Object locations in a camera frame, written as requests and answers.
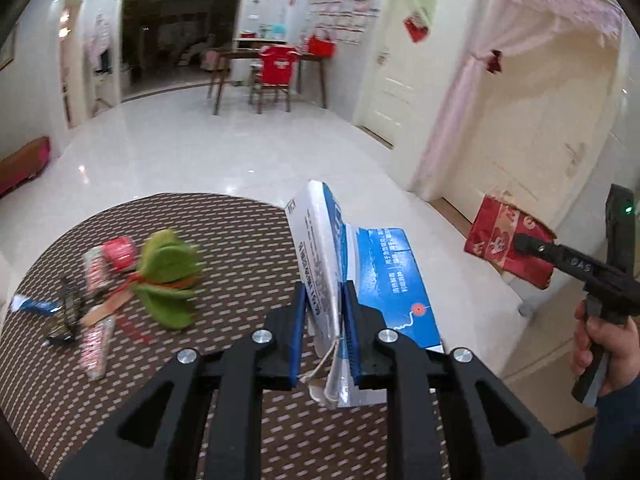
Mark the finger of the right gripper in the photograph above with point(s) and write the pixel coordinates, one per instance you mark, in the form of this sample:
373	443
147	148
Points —
561	257

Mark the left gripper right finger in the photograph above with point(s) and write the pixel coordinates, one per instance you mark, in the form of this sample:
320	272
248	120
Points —
448	416

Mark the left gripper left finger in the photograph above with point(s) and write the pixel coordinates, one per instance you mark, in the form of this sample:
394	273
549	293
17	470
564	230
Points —
200	416

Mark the red patterned bag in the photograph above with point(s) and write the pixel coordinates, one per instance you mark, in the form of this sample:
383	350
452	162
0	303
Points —
491	239

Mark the blue white paper box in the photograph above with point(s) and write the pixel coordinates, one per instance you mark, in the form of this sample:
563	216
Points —
380	262

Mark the green plush toy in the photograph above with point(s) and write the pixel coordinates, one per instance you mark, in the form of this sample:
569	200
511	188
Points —
165	279

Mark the pink white snack wrapper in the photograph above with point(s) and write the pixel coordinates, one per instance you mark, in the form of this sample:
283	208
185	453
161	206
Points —
97	324

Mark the red snack packet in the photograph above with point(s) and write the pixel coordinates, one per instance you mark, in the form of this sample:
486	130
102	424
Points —
120	254

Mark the black snack wrapper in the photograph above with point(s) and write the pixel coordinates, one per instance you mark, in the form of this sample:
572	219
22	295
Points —
63	327

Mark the blue small wrapper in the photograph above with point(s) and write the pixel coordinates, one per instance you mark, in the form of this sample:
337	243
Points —
21	303

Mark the person's right hand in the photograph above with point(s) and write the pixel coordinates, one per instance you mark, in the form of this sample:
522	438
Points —
606	353

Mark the brown polka dot tablecloth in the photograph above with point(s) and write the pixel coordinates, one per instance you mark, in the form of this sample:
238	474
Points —
248	269

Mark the cream panel door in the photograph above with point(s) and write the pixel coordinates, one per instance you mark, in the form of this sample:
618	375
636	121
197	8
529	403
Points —
533	126

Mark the white far door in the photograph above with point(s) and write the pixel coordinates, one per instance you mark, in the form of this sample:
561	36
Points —
394	73

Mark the pink door curtain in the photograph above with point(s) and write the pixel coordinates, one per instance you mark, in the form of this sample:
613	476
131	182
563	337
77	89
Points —
511	27

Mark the red covered chair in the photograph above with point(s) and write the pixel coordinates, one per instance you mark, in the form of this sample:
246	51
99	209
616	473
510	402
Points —
275	71

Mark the brown pink bench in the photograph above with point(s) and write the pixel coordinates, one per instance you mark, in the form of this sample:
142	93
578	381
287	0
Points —
24	164

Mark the wooden dining table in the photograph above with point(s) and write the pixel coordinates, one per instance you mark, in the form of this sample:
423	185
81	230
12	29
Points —
223	59

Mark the red gift bag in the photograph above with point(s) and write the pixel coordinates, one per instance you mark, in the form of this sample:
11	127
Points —
321	44

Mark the coat stand with clothes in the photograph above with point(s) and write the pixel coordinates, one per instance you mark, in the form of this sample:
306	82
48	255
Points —
99	56

